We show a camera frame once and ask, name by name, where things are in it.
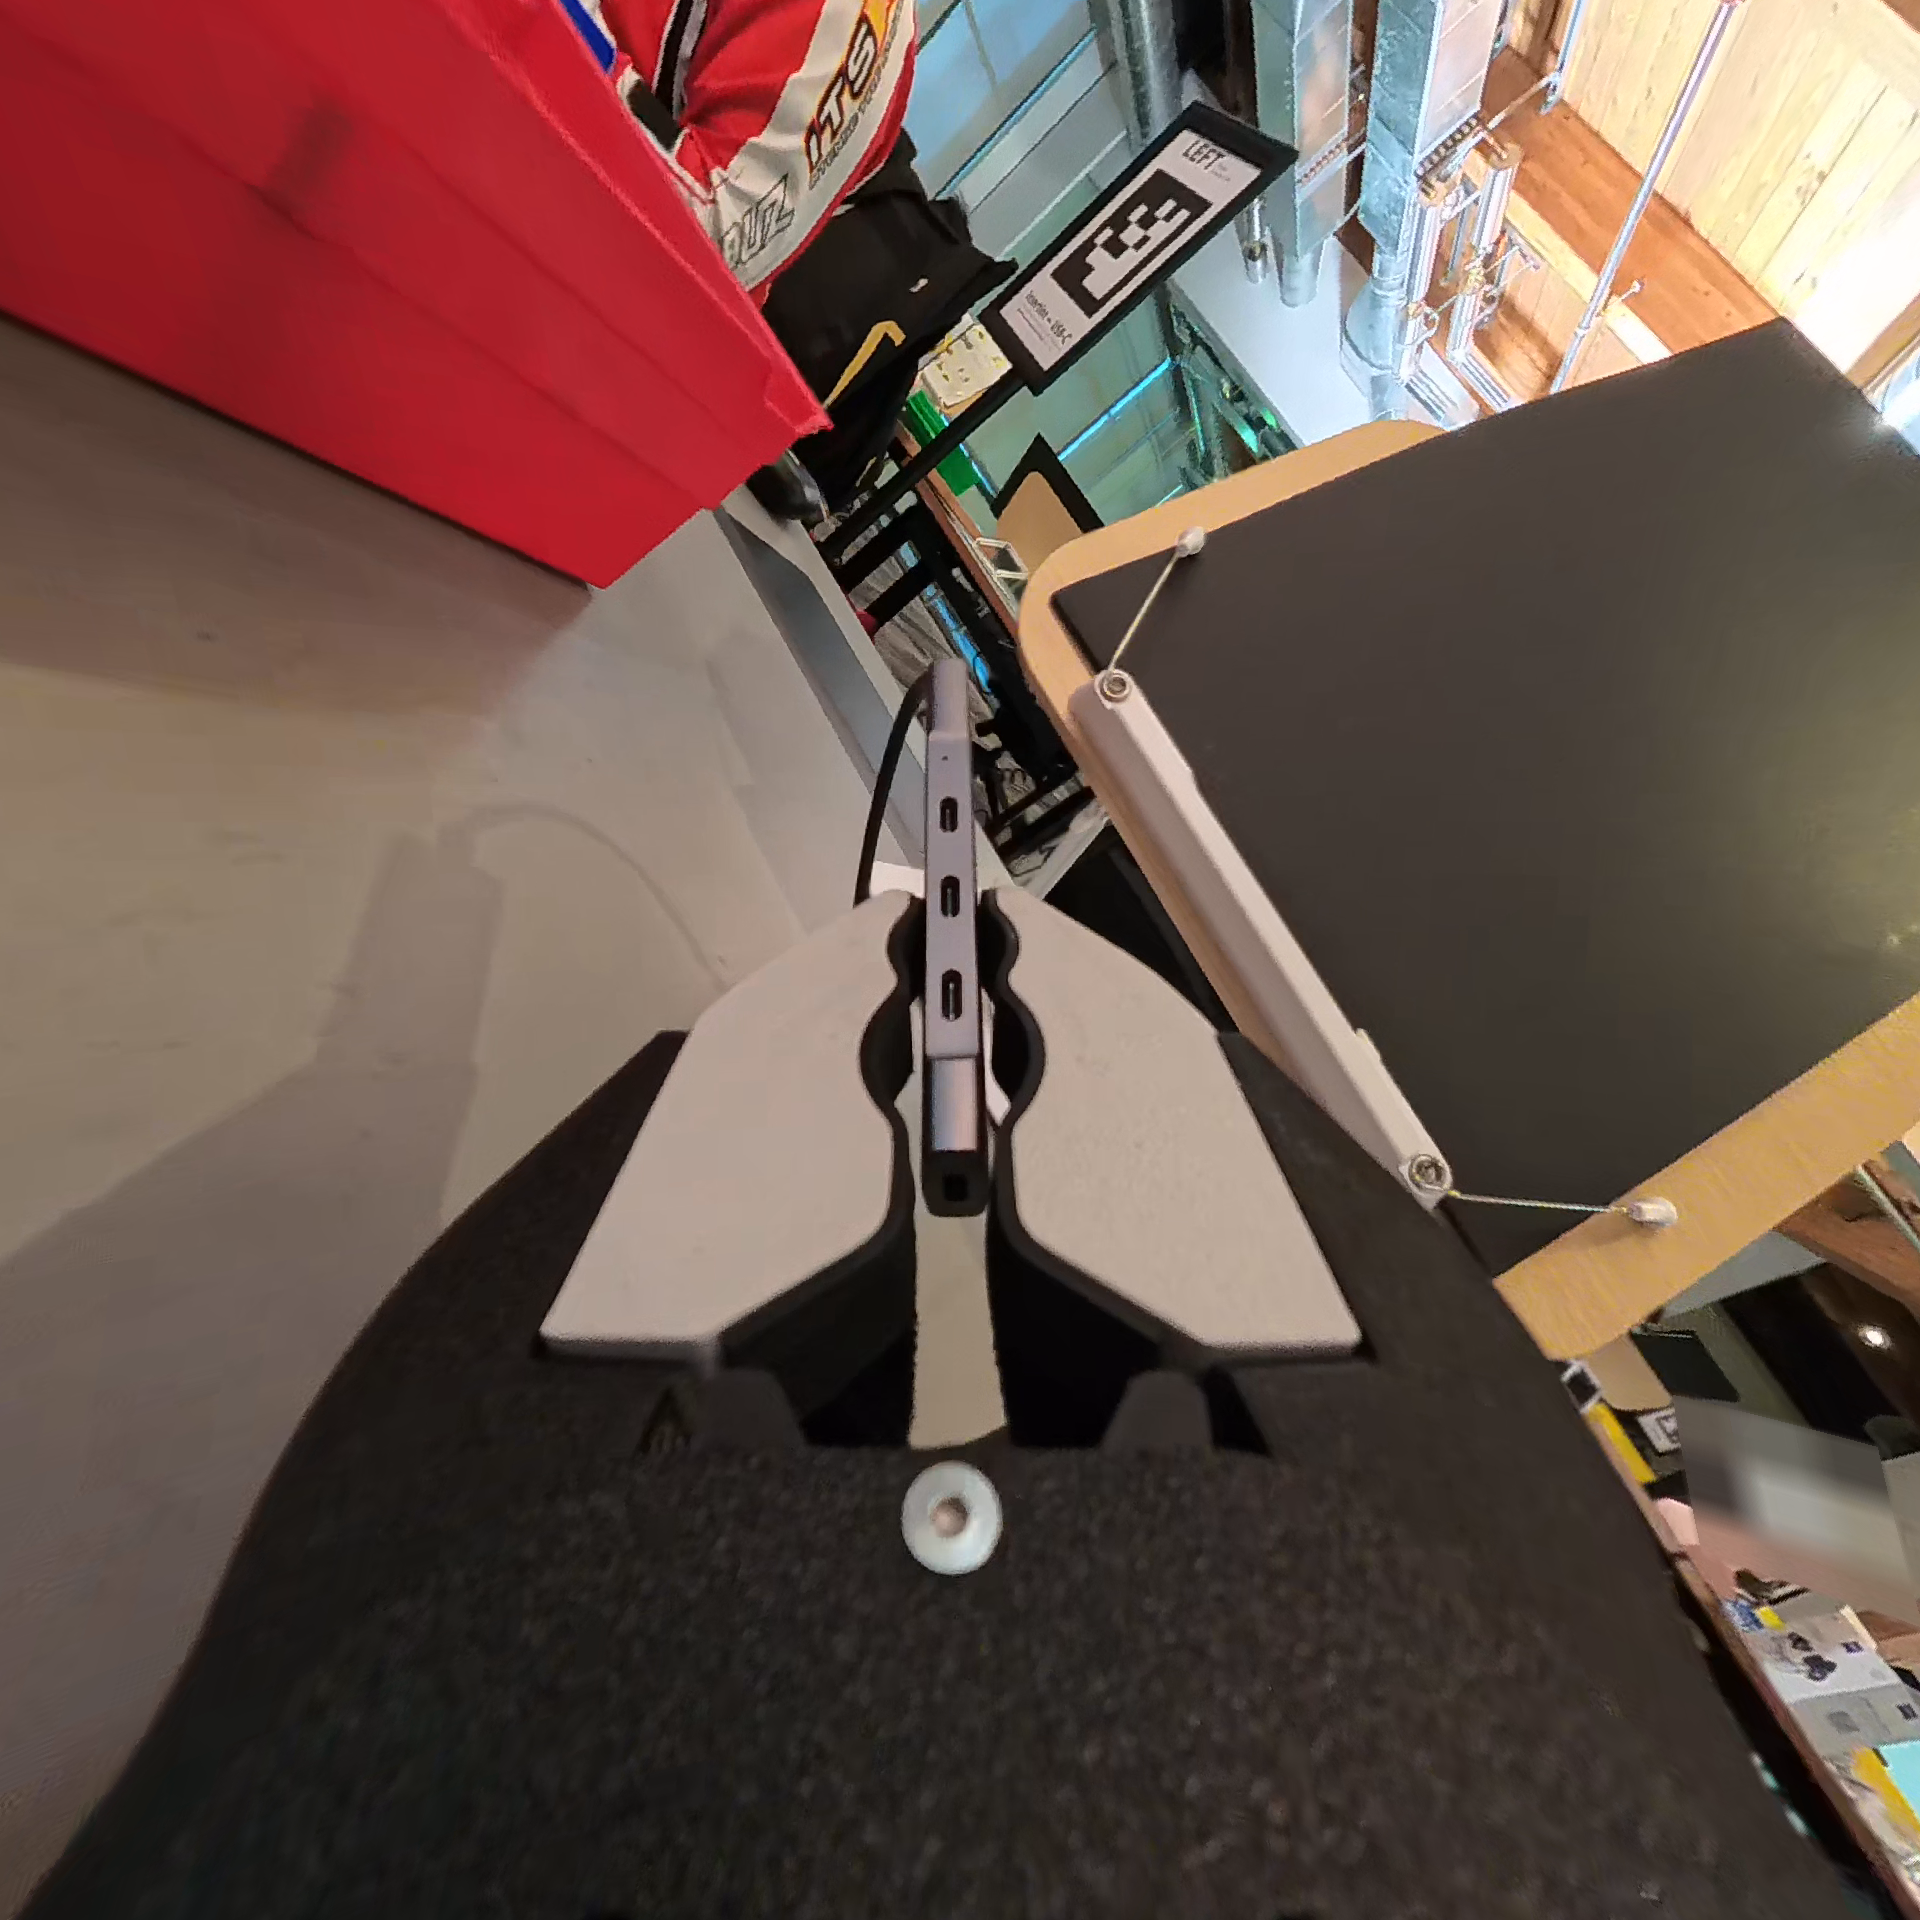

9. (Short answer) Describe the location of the white folding stand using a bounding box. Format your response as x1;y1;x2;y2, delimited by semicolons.
902;525;1683;1230

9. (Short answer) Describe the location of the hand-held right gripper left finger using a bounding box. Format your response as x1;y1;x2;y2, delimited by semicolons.
540;890;922;1444

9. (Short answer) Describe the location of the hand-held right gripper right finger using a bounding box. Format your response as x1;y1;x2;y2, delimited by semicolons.
987;887;1366;1448

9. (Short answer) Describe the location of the red plastic bin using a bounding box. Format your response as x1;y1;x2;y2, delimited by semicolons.
0;0;830;589

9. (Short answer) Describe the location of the dark grey usb hub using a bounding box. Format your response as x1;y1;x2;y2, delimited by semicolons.
854;655;999;1220

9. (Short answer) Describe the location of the foil-wrapped ventilation duct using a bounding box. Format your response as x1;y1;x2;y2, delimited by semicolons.
1343;0;1521;422

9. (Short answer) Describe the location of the marker sign on stand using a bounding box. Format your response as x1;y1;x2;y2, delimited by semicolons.
817;103;1298;601

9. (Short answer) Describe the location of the wood-framed black board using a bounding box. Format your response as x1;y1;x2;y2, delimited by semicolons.
1018;318;1920;1359

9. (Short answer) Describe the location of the round silver ventilation duct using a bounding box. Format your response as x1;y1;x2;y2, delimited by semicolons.
1096;0;1192;143

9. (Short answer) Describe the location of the metal sprinkler pipe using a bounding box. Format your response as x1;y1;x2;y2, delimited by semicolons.
1552;0;1750;392

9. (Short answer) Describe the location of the black jacket yellow stripe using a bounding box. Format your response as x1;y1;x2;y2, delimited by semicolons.
766;134;1022;505

